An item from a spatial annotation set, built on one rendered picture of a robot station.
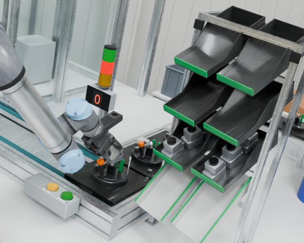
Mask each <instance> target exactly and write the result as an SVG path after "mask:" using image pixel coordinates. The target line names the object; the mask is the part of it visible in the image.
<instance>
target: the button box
mask: <svg viewBox="0 0 304 243"><path fill-rule="evenodd" d="M51 182H53V181H52V180H50V179H48V178H46V177H45V176H43V175H41V174H40V173H38V174H35V175H32V176H30V177H28V178H25V183H24V191H23V192H24V193H25V194H27V195H28V196H30V197H31V198H33V199H35V200H36V201H38V202H39V203H41V204H42V205H44V206H45V207H47V208H48V209H50V210H51V211H53V212H54V213H56V214H58V215H59V216H61V217H62V218H64V219H65V218H67V217H69V216H71V215H73V214H75V213H77V212H78V209H79V203H80V198H79V197H77V196H76V195H74V194H73V196H72V199H70V200H65V199H63V198H61V193H62V192H64V191H68V190H66V189H64V188H63V187H61V186H59V185H58V189H57V190H54V191H53V190H48V189H47V184H48V183H51ZM53 183H54V182H53Z"/></svg>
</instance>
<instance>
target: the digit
mask: <svg viewBox="0 0 304 243"><path fill-rule="evenodd" d="M102 97H103V93H101V92H99V91H97V90H95V89H94V93H93V98H92V104H94V105H96V106H98V107H101V103H102Z"/></svg>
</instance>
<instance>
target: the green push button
mask: <svg viewBox="0 0 304 243"><path fill-rule="evenodd" d="M72 196H73V194H72V193H71V192H69V191H64V192H62V193H61V198H63V199H65V200H70V199H72Z"/></svg>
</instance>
